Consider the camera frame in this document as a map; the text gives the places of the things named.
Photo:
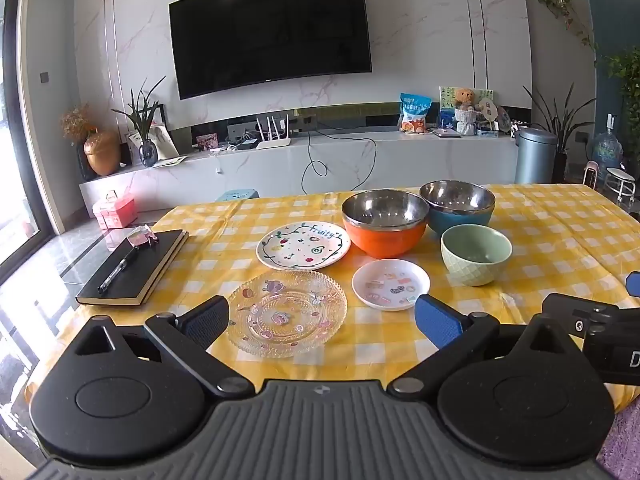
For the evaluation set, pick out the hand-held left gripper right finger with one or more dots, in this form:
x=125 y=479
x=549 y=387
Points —
x=440 y=321

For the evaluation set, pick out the blue snack bag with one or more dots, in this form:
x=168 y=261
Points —
x=415 y=115

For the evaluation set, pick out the bushy green hanging plant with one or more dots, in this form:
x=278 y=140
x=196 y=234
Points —
x=625 y=67

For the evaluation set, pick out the wall-mounted black television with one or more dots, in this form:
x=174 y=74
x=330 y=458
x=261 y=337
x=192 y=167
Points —
x=270 y=30

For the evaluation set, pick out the black notebook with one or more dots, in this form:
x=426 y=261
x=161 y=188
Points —
x=150 y=260

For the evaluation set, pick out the dried flowers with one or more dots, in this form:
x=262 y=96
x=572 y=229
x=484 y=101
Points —
x=77 y=122

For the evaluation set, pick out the plant in glass vase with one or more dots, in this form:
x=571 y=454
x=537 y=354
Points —
x=148 y=154

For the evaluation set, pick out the thin trailing vine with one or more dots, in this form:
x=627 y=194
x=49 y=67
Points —
x=557 y=2

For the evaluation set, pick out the golden vase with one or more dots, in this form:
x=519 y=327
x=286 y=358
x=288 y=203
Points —
x=102 y=155

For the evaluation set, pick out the white fruit print plate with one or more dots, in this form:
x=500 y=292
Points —
x=300 y=247

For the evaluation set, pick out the decorative plate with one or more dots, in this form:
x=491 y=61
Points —
x=505 y=120

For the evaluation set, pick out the pink heater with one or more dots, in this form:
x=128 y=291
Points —
x=591 y=172

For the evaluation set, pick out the teddy bear in white wrap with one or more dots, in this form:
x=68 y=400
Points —
x=466 y=100

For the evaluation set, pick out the round paper fan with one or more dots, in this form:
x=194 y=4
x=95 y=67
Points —
x=491 y=108

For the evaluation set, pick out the grey-blue trash can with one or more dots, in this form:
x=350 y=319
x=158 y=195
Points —
x=535 y=160

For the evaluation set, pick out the small white sticker print plate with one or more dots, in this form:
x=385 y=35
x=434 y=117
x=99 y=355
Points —
x=390 y=285

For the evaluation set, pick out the silver laptop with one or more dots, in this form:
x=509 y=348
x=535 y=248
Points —
x=445 y=133

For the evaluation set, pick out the wall switch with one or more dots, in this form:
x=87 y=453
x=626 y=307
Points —
x=44 y=77

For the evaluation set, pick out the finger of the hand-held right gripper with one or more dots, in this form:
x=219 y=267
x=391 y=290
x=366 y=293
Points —
x=575 y=316
x=634 y=286

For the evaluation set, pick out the yellow checked tablecloth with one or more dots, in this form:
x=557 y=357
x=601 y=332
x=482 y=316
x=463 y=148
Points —
x=550 y=240

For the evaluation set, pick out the green printed card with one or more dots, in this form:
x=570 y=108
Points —
x=446 y=105

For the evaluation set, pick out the orange steel-lined bowl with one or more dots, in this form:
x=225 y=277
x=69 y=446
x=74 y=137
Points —
x=385 y=249

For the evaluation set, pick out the white paper card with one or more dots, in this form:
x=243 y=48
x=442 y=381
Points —
x=166 y=142

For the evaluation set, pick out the potted long-leaf plant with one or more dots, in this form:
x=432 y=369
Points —
x=559 y=166

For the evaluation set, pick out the blue steel-lined bowl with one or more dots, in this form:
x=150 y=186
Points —
x=452 y=225

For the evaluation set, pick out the pink photo card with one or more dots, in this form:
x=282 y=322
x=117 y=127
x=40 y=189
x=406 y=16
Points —
x=207 y=141

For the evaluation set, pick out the black pen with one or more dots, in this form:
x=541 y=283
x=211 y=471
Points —
x=117 y=270

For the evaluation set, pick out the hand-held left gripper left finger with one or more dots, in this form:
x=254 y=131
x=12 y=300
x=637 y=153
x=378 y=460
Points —
x=207 y=317

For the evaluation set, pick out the purple rug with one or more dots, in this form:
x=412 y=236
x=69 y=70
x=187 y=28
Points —
x=622 y=445

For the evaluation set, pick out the clear patterned glass plate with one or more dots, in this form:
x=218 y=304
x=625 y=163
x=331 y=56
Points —
x=285 y=315

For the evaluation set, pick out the white marble TV cabinet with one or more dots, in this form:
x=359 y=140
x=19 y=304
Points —
x=400 y=160

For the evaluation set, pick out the white router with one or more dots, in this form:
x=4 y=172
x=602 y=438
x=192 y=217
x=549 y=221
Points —
x=274 y=143

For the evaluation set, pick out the green ceramic bowl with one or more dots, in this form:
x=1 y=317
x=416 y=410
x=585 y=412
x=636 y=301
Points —
x=475 y=270

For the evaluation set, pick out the large water bottle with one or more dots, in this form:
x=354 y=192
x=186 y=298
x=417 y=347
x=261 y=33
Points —
x=607 y=150

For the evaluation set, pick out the white round stool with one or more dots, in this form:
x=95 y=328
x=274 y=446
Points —
x=619 y=177

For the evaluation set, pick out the pink storage box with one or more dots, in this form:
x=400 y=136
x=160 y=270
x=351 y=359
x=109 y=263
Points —
x=115 y=211

